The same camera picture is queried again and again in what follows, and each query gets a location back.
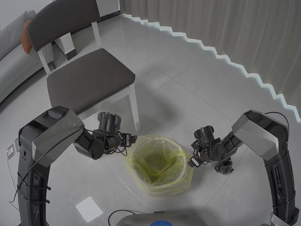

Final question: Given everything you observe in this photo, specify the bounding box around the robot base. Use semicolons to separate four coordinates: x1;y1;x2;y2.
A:
118;212;205;226

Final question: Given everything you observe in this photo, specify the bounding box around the white cable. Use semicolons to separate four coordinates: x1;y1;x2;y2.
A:
6;150;13;181

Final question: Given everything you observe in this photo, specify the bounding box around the pale grey sofa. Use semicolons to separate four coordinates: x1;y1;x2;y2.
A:
0;10;51;106

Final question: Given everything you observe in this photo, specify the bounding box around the white trash bin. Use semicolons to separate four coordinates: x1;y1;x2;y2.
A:
131;140;190;193

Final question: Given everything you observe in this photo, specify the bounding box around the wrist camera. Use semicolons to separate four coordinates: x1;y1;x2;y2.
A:
122;132;138;148
189;156;201;168

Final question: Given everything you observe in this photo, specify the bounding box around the yellow plastic bag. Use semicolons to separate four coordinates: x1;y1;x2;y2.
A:
124;134;195;197

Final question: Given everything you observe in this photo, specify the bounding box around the dark grey white-legged chair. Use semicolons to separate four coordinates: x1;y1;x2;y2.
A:
27;0;141;132

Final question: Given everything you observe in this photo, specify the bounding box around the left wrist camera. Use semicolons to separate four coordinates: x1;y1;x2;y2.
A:
122;132;138;148

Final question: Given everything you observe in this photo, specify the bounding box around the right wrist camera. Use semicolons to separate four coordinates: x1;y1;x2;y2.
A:
189;156;201;168

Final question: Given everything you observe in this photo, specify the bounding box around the orange cushion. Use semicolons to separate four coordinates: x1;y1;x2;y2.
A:
21;19;32;54

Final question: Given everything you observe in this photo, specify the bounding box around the crumpled black plastic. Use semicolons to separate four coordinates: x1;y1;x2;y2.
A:
214;159;235;175

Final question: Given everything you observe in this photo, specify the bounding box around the white curtain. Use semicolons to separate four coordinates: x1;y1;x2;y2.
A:
118;0;301;122

